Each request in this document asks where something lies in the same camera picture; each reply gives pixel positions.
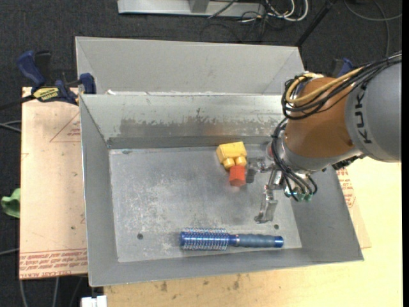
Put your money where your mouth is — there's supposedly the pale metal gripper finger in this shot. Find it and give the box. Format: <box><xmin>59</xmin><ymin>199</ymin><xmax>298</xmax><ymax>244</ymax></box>
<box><xmin>254</xmin><ymin>199</ymin><xmax>268</xmax><ymax>223</ymax></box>
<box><xmin>264</xmin><ymin>200</ymin><xmax>279</xmax><ymax>223</ymax></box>

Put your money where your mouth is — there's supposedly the orange-red toy block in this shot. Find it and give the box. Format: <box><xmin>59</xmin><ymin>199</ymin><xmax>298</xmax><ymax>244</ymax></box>
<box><xmin>228</xmin><ymin>165</ymin><xmax>248</xmax><ymax>188</ymax></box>

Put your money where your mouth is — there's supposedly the yellow toy block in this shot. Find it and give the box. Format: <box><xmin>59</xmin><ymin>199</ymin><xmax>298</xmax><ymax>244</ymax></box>
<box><xmin>215</xmin><ymin>141</ymin><xmax>249</xmax><ymax>171</ymax></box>

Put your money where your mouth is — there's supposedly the blue round hairbrush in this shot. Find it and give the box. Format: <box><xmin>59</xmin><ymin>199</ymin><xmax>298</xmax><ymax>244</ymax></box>
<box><xmin>178</xmin><ymin>227</ymin><xmax>284</xmax><ymax>251</ymax></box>

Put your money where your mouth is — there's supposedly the grey metal bin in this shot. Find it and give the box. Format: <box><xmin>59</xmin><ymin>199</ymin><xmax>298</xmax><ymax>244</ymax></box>
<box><xmin>75</xmin><ymin>36</ymin><xmax>364</xmax><ymax>287</ymax></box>

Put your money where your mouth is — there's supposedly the brown cardboard board red print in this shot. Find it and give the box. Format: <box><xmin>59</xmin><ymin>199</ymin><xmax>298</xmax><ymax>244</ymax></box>
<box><xmin>19</xmin><ymin>86</ymin><xmax>373</xmax><ymax>280</ymax></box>

